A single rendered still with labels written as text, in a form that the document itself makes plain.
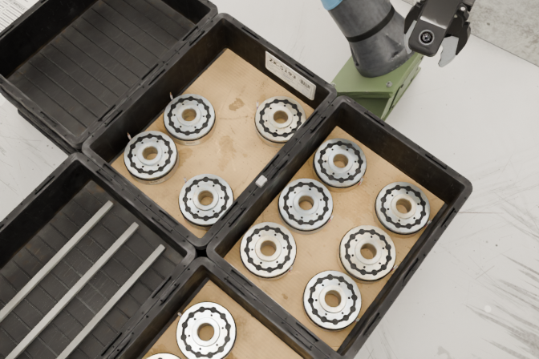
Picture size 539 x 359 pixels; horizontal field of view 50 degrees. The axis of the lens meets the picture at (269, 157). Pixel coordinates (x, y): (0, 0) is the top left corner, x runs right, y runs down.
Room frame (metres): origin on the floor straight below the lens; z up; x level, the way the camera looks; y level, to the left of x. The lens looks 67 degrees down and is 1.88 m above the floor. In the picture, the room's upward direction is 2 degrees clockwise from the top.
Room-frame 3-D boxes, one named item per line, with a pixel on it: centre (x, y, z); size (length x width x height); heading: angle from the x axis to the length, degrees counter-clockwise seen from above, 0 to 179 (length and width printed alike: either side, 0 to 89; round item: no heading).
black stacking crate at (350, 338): (0.30, -0.13, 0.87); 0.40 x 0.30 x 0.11; 143
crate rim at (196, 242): (0.48, 0.11, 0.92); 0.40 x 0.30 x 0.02; 143
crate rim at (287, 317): (0.30, -0.13, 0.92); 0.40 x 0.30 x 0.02; 143
